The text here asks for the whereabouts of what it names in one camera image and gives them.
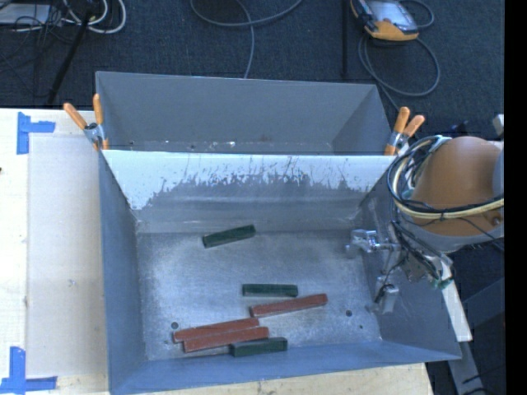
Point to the pale wood flat board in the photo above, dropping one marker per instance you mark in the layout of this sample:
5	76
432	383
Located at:
66	241

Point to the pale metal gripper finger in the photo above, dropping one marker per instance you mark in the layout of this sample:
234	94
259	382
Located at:
387	298
364	241

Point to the dark green flat block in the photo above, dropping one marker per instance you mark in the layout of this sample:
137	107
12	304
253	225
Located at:
229	236
258	347
269	290

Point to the grey metal bin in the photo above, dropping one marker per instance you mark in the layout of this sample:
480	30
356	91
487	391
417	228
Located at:
230	270

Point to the red-brown flat block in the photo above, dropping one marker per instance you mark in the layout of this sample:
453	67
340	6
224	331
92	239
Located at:
206	331
224	340
288	305

